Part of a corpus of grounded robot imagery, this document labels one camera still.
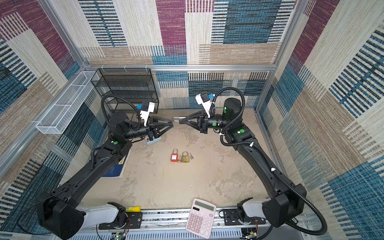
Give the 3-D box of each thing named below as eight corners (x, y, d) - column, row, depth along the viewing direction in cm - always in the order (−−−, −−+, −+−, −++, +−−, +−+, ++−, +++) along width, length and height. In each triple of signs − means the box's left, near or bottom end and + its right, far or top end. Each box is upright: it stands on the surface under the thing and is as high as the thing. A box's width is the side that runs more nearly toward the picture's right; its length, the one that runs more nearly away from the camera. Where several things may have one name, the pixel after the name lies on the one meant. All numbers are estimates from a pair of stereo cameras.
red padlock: (171, 161, 95) (170, 160, 94) (172, 149, 101) (171, 148, 99) (178, 161, 95) (177, 160, 94) (179, 149, 101) (178, 148, 99)
